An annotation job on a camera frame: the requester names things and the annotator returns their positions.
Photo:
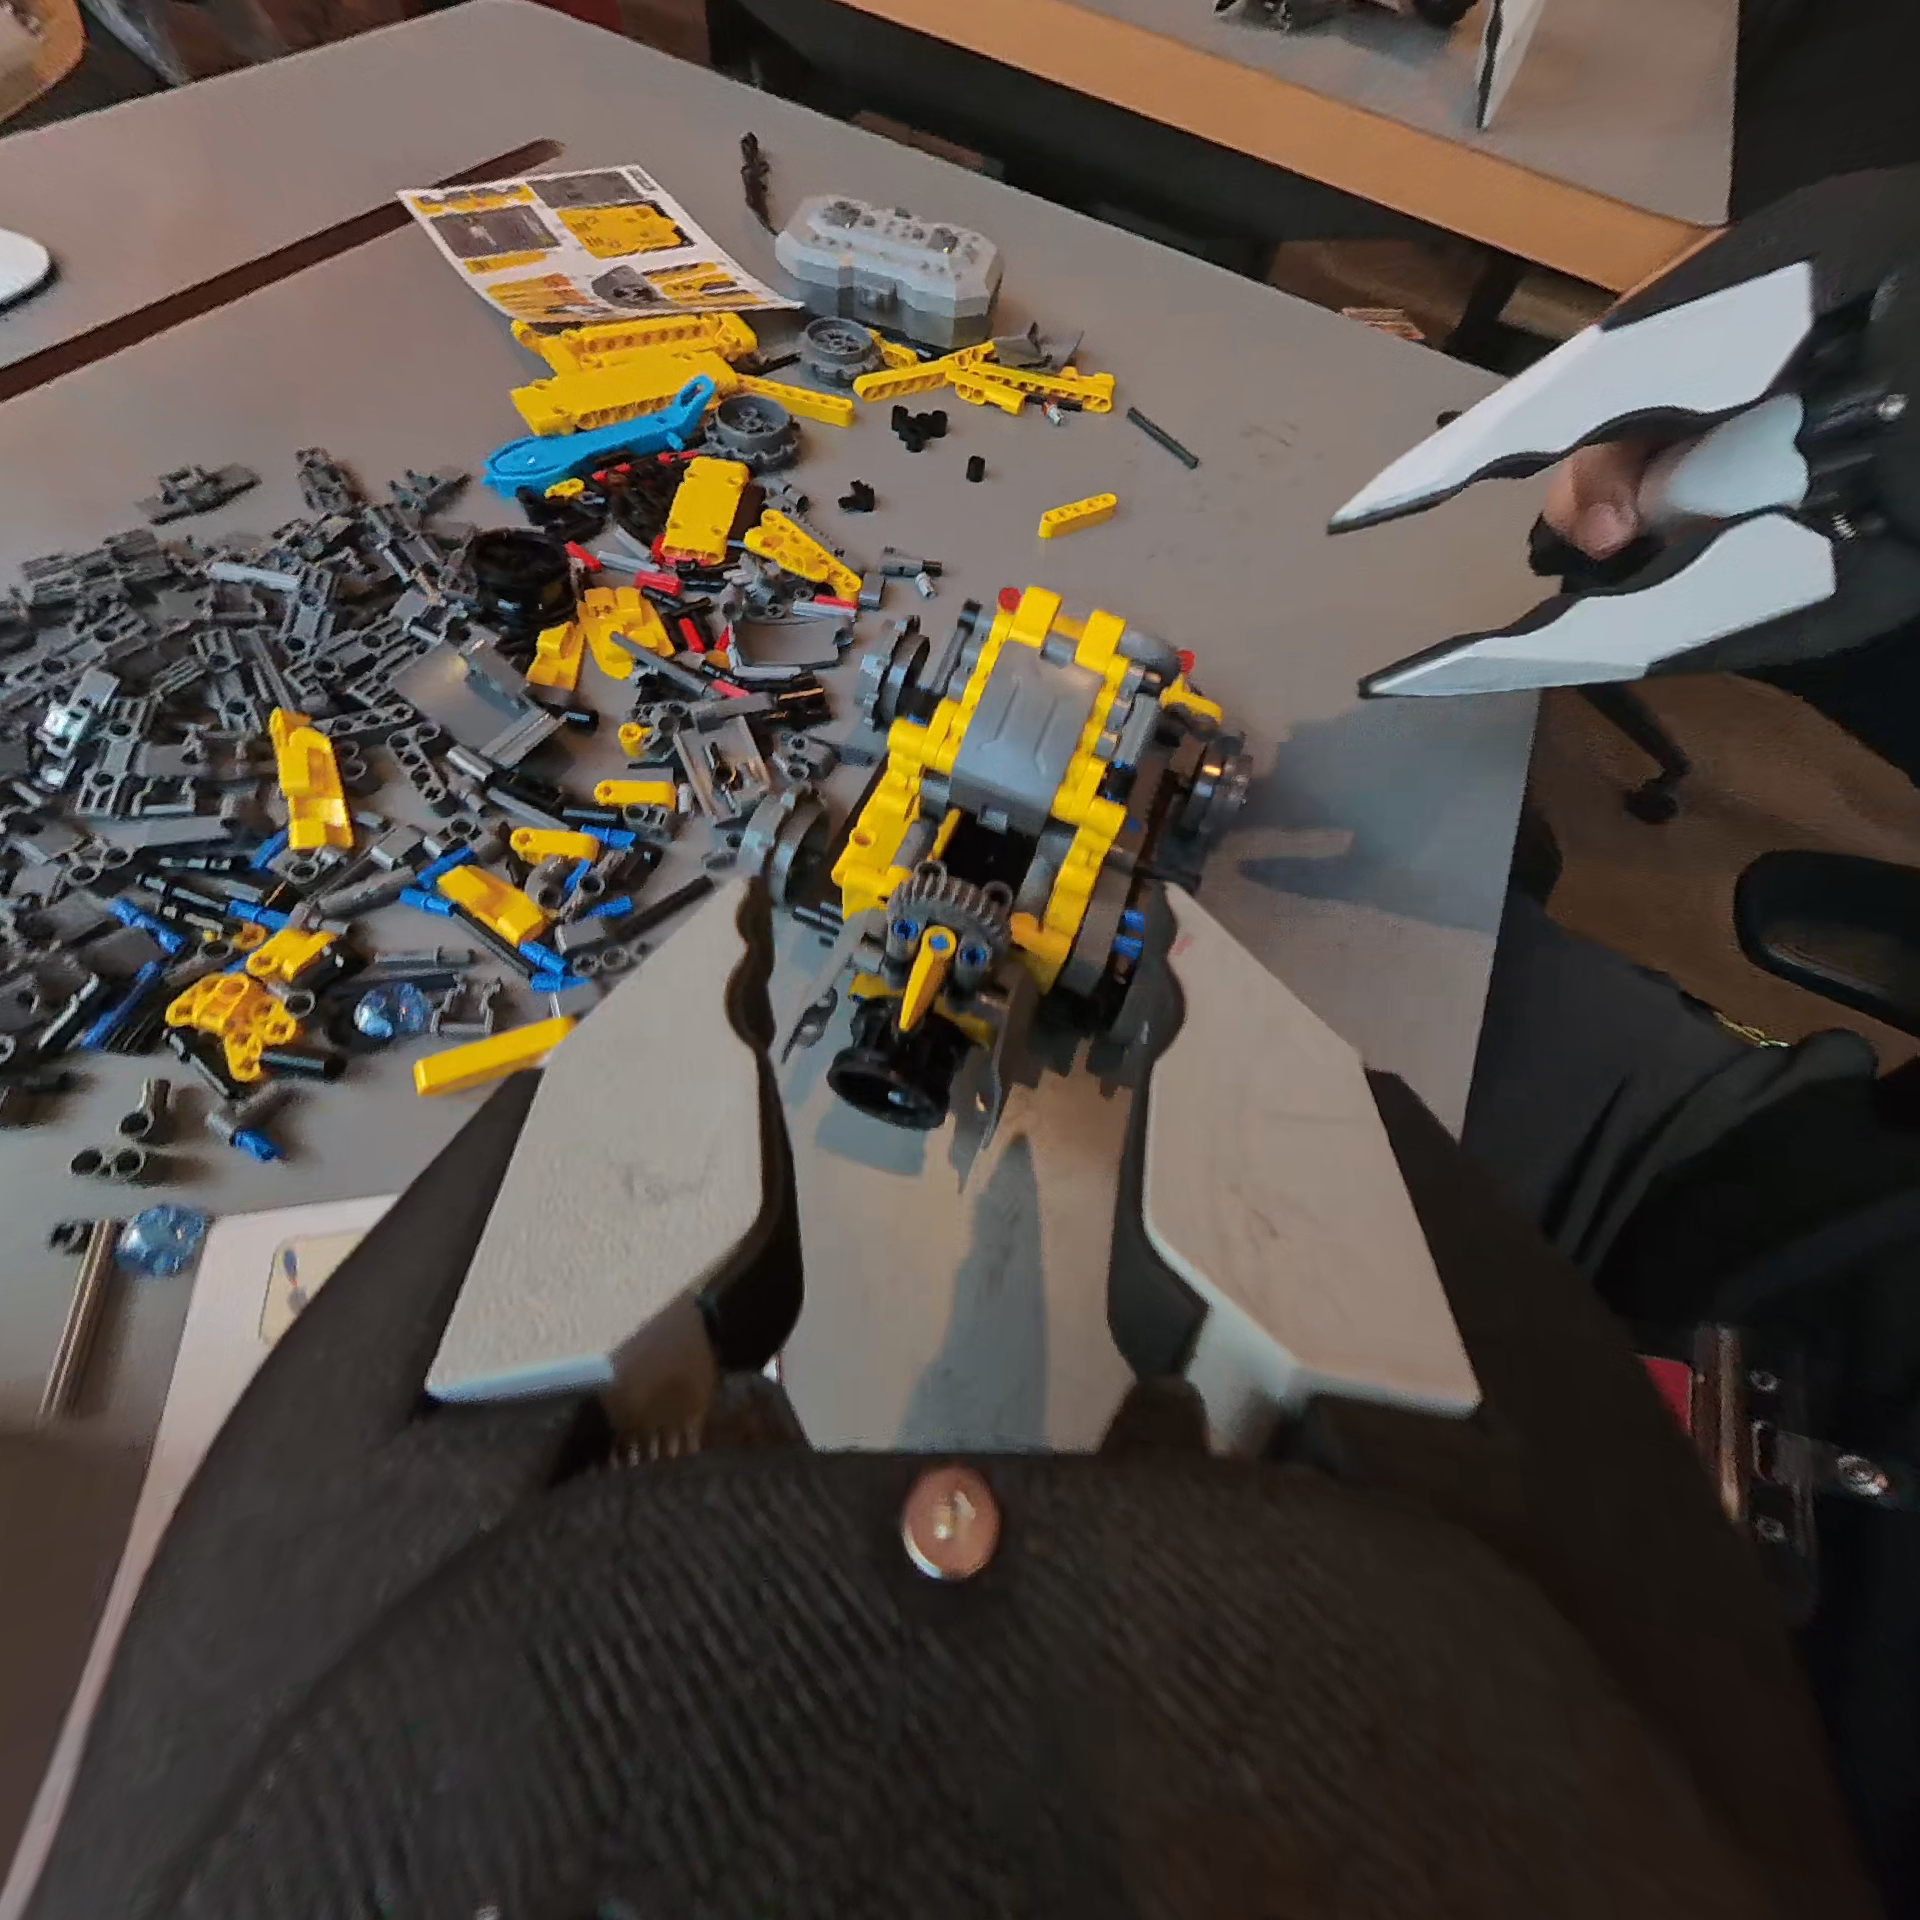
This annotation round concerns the yellow toy brick vehicle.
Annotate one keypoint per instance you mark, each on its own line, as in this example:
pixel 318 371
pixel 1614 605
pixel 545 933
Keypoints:
pixel 1036 750

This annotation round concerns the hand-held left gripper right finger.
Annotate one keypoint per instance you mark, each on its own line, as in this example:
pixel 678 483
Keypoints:
pixel 1305 1215

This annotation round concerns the person's right hand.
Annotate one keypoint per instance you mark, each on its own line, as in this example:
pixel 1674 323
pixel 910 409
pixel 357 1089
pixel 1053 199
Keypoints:
pixel 1599 503

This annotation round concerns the yellow grey sticker sheet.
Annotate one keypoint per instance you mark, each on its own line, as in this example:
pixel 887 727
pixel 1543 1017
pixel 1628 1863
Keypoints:
pixel 600 225

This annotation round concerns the stack of yellow long beams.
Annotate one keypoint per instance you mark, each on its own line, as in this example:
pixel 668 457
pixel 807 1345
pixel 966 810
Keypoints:
pixel 615 370

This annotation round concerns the dark grey curved panel piece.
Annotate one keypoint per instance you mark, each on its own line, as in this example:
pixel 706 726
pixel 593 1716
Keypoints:
pixel 1036 346

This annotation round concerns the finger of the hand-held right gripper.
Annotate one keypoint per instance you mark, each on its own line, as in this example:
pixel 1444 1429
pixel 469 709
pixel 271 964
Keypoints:
pixel 1652 370
pixel 1680 617

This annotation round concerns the blue brick separator tool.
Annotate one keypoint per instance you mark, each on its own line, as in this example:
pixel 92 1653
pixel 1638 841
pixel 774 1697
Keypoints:
pixel 585 443

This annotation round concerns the pile of dark brick pieces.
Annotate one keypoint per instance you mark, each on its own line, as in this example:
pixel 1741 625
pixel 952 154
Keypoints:
pixel 225 676

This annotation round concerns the open instruction booklet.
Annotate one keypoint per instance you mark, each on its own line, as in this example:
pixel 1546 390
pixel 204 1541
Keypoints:
pixel 225 1277

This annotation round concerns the black spoked wheel rim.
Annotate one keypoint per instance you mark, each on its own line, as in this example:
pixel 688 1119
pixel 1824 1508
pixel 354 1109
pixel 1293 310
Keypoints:
pixel 517 579

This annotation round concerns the yellow short five-hole beam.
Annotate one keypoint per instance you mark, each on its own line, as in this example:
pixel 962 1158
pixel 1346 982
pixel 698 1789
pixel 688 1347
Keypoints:
pixel 1078 513

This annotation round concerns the yellow thin single beam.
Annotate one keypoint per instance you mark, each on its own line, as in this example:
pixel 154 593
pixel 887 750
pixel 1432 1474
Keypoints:
pixel 796 402

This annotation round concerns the grey long axle rods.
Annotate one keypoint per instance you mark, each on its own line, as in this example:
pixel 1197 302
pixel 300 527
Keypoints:
pixel 78 1321

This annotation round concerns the black connector cluster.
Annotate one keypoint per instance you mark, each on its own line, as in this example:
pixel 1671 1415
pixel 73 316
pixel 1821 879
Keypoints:
pixel 917 428

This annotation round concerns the loose yellow beams group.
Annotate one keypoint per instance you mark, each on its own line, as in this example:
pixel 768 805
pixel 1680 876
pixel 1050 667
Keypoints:
pixel 990 382

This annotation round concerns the silver stand base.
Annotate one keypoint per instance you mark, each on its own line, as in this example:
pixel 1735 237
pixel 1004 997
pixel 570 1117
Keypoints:
pixel 24 271

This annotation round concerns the black and red worn device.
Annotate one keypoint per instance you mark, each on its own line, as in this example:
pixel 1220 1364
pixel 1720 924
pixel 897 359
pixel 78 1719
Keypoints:
pixel 1770 1454

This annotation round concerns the dark grey sprocket wheel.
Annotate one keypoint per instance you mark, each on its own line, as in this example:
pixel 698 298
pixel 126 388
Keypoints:
pixel 834 350
pixel 746 434

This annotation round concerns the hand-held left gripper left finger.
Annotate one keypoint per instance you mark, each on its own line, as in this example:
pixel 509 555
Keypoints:
pixel 600 1201

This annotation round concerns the black office chair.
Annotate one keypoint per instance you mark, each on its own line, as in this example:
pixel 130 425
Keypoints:
pixel 1830 931

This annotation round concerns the black axle rod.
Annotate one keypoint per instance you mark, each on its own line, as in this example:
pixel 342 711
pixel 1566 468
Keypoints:
pixel 1161 438

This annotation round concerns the clear blue round piece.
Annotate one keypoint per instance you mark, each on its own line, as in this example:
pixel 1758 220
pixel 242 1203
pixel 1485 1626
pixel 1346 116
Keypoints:
pixel 162 1241
pixel 393 1014

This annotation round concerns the grey brick battery box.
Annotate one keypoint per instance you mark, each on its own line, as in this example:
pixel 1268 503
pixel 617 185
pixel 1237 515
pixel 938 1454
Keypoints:
pixel 893 271

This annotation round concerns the black gear brick assembly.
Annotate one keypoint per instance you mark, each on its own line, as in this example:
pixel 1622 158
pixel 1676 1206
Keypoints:
pixel 938 939

